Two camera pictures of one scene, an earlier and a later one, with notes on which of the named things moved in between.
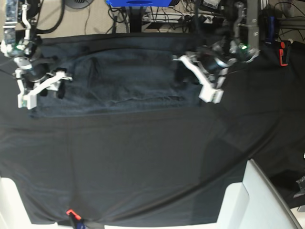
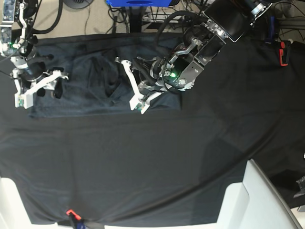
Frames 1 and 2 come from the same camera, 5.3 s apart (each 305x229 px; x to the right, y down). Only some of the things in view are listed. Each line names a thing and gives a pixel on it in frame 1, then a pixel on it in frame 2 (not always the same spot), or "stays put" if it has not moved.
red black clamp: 284,53 stays put
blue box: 138,3 stays put
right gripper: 214,60 -> 147,76
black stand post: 135,19 stays put
